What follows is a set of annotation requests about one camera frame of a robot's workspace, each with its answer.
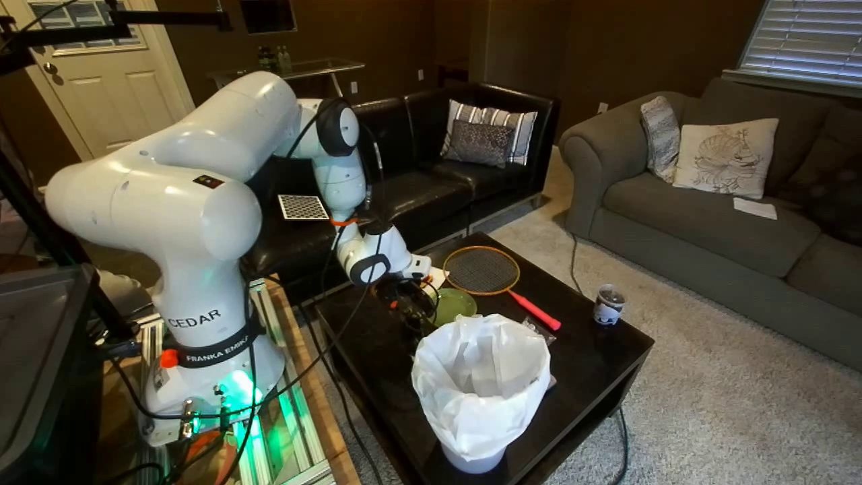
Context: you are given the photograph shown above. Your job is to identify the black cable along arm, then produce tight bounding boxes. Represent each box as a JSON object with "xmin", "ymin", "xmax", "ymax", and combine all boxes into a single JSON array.
[{"xmin": 105, "ymin": 98, "xmax": 380, "ymax": 452}]

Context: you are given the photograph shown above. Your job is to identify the glass top console table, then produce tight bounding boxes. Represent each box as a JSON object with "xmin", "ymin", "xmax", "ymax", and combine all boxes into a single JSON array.
[{"xmin": 205, "ymin": 58, "xmax": 369, "ymax": 99}]

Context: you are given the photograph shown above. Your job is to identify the white paper napkin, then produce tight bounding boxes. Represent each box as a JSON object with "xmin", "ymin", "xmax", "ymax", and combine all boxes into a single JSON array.
[{"xmin": 419, "ymin": 265, "xmax": 453, "ymax": 293}]

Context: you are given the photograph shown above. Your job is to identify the black floor cable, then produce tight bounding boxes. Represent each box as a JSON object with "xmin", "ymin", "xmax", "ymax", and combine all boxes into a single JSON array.
[{"xmin": 609, "ymin": 408, "xmax": 633, "ymax": 485}]

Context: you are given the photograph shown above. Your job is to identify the white window blinds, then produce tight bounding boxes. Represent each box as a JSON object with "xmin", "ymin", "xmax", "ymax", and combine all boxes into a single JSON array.
[{"xmin": 721, "ymin": 0, "xmax": 862, "ymax": 103}]

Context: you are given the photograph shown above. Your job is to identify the dark wall picture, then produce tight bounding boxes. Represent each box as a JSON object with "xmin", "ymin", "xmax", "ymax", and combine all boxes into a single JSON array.
[{"xmin": 237, "ymin": 0, "xmax": 298, "ymax": 39}]

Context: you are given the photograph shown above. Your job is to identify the black equipment cabinet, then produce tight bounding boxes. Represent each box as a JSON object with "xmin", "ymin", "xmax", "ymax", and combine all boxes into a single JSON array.
[{"xmin": 0, "ymin": 265, "xmax": 105, "ymax": 485}]

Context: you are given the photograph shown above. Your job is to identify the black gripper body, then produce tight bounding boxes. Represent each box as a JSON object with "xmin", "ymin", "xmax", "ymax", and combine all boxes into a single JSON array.
[{"xmin": 384, "ymin": 272, "xmax": 442, "ymax": 318}]

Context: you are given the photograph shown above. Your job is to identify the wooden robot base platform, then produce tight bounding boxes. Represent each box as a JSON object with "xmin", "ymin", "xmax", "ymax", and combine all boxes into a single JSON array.
[{"xmin": 89, "ymin": 274, "xmax": 360, "ymax": 485}]

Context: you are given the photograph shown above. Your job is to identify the gray textured throw pillow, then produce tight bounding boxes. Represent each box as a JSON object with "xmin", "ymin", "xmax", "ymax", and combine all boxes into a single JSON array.
[{"xmin": 439, "ymin": 120, "xmax": 520, "ymax": 173}]

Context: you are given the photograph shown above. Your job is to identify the black camera boom stand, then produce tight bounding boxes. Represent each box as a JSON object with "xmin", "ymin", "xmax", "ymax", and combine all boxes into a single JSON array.
[{"xmin": 0, "ymin": 5, "xmax": 232, "ymax": 362}]

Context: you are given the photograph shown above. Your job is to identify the orange badminton racket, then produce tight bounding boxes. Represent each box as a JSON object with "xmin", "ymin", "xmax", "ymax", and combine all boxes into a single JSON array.
[{"xmin": 442, "ymin": 242, "xmax": 562, "ymax": 335}]

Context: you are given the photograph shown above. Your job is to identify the gray fabric sofa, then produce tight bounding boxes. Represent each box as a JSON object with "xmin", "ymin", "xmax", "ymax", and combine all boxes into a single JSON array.
[{"xmin": 557, "ymin": 76, "xmax": 862, "ymax": 373}]

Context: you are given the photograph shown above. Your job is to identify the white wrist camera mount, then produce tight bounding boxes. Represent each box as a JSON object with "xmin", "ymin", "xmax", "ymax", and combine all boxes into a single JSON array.
[{"xmin": 406, "ymin": 254, "xmax": 437, "ymax": 284}]

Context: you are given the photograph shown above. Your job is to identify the white paper sheet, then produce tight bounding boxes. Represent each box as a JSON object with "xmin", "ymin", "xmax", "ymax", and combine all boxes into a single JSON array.
[{"xmin": 730, "ymin": 195, "xmax": 780, "ymax": 225}]

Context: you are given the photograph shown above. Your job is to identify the white panel door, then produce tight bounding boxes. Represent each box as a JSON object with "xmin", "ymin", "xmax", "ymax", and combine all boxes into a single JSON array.
[{"xmin": 0, "ymin": 0, "xmax": 198, "ymax": 196}]

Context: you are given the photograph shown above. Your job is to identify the white lined trash bin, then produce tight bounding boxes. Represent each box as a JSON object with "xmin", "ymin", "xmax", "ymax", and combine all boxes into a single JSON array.
[{"xmin": 410, "ymin": 311, "xmax": 557, "ymax": 466}]

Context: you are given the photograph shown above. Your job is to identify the white printed throw pillow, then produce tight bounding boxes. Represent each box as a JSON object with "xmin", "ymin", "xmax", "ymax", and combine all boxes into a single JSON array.
[{"xmin": 671, "ymin": 115, "xmax": 780, "ymax": 203}]

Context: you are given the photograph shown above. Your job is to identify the green plastic plate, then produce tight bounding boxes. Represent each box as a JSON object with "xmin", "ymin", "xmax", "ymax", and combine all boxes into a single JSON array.
[{"xmin": 433, "ymin": 285, "xmax": 481, "ymax": 328}]

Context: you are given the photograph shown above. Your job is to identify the striped white throw pillow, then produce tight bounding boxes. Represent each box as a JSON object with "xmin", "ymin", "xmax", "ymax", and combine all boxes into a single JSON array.
[
  {"xmin": 639, "ymin": 95, "xmax": 683, "ymax": 186},
  {"xmin": 439, "ymin": 98, "xmax": 540, "ymax": 169}
]

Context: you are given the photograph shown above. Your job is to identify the black leather loveseat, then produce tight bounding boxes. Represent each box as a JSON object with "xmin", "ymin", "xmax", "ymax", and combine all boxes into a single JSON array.
[{"xmin": 239, "ymin": 82, "xmax": 559, "ymax": 305}]

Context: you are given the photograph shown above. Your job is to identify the dark patterned throw pillow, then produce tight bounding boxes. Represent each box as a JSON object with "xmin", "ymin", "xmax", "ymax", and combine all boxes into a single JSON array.
[{"xmin": 777, "ymin": 103, "xmax": 862, "ymax": 248}]

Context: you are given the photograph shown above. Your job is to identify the dark drink can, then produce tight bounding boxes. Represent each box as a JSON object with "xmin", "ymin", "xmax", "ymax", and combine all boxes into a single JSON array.
[{"xmin": 590, "ymin": 285, "xmax": 627, "ymax": 328}]

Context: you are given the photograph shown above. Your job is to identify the white plastic trash bin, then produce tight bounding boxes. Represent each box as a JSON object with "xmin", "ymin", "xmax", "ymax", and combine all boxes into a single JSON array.
[{"xmin": 437, "ymin": 433, "xmax": 511, "ymax": 478}]

